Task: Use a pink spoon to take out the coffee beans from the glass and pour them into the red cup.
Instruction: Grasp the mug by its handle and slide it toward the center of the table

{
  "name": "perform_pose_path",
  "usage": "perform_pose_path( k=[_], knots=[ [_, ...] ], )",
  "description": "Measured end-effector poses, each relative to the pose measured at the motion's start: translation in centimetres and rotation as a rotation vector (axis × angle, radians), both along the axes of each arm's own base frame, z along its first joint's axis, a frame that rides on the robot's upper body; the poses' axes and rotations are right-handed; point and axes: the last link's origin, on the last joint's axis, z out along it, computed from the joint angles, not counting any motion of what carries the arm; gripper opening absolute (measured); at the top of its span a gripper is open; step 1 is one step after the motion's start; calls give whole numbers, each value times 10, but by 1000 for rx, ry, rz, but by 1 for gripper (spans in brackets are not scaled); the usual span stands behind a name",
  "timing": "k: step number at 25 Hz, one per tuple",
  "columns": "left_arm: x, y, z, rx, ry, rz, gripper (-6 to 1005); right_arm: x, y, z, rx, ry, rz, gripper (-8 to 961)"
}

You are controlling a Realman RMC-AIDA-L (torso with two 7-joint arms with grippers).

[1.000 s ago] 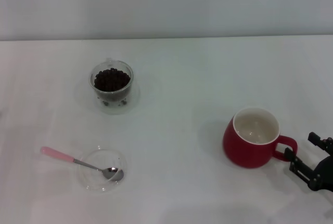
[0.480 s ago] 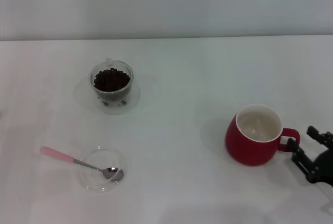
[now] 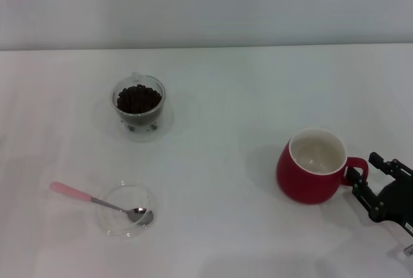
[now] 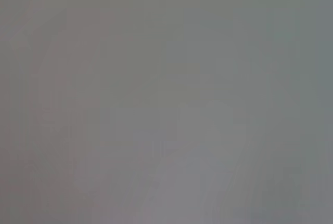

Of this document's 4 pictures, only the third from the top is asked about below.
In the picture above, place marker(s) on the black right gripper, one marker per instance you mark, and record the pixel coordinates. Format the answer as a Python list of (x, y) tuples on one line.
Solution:
[(398, 202)]

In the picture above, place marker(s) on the red mug with white inside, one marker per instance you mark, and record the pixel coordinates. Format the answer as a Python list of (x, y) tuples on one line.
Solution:
[(300, 182)]

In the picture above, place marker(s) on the dark coffee beans pile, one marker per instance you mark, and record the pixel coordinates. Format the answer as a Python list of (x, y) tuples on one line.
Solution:
[(138, 99)]

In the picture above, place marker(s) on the small clear glass dish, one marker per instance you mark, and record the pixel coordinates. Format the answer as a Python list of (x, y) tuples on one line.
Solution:
[(113, 227)]

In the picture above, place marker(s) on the large clear glass saucer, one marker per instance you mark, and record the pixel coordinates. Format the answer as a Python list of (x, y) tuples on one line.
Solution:
[(104, 128)]

